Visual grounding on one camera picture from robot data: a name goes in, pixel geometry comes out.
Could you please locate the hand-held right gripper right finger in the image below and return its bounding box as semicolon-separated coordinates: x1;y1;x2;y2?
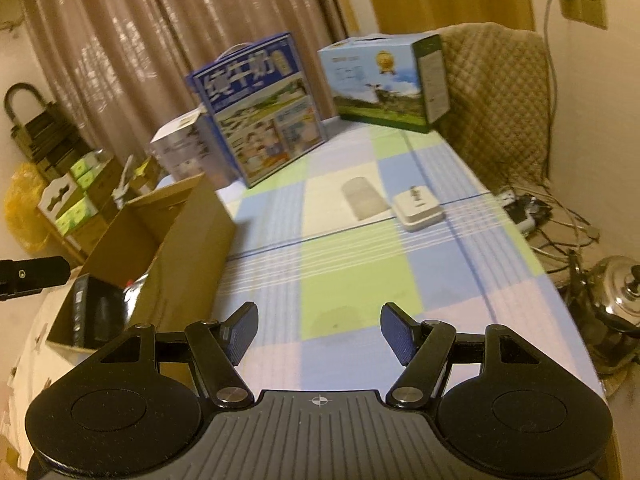
380;302;543;409

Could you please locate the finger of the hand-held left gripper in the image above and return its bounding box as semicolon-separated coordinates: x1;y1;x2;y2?
0;256;72;302

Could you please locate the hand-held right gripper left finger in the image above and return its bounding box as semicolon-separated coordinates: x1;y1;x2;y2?
95;301;260;409

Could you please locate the black long box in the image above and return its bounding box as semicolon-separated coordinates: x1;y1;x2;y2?
57;274;128;348

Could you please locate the brown cardboard box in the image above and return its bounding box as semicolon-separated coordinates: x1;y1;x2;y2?
46;172;237;353

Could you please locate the yellow plastic bag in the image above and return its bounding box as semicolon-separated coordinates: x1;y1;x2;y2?
4;162;51;253

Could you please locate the stack of green boxes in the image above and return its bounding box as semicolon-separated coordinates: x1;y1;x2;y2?
37;152;118;241

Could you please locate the checkered tablecloth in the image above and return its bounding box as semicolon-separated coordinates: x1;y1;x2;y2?
215;117;608;401

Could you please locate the white printed cloth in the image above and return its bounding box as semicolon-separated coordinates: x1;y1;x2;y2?
0;267;86;473

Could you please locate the white square box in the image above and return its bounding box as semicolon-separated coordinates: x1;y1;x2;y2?
391;186;446;233

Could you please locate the white power strip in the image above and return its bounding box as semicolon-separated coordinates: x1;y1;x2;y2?
500;187;538;233

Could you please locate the white appliance box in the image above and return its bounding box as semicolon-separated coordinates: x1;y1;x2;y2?
149;109;236;193

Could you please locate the blue milk carton box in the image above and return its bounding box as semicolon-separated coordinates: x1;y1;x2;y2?
185;32;328;190

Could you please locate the steel kettle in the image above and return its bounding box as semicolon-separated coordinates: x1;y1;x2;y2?
567;255;640;376

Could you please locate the beige quilted chair cover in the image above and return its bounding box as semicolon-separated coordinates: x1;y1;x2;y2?
435;22;551;191

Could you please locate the cow print milk box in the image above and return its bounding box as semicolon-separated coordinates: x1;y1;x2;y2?
317;34;451;134

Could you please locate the beige curtain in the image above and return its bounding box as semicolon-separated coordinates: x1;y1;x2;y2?
20;0;346;161

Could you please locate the dark handled gift box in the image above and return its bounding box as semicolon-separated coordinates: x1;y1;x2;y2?
4;82;81;171

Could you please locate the tangle of cables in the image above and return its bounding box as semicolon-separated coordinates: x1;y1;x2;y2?
530;195;601;271

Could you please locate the beige wall socket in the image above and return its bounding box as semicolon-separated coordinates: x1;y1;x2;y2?
557;0;608;30

